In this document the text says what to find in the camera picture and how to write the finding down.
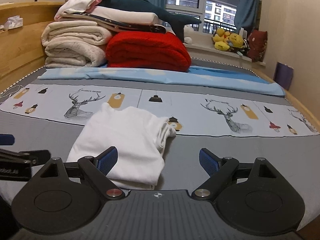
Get red folded blanket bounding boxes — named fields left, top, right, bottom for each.
left=105, top=31, right=191, bottom=72

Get yellow plush toys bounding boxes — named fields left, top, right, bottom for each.
left=212, top=28, right=249, bottom=56

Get white garment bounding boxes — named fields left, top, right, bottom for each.
left=67, top=103, right=176, bottom=190

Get purple box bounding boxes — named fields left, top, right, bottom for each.
left=273, top=62, right=294, bottom=90

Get cream folded quilt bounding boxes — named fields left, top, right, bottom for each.
left=41, top=20, right=112, bottom=68

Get tissue pack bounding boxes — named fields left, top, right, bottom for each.
left=0, top=15, right=23, bottom=31

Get blue curtain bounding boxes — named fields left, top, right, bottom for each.
left=234, top=0, right=260, bottom=33

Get teal shark plush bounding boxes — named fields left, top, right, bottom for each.
left=99, top=0, right=201, bottom=42

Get light blue cloud blanket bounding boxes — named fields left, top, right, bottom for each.
left=38, top=66, right=285, bottom=98

